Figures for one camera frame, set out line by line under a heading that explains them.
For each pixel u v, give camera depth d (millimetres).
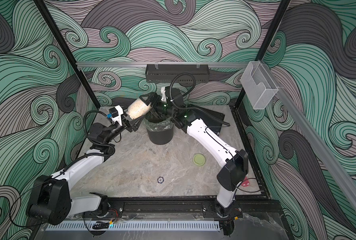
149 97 620
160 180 832
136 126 660
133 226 697
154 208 745
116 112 579
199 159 906
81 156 526
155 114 654
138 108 645
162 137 1014
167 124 792
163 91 671
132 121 636
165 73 982
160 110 625
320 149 516
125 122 656
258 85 775
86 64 946
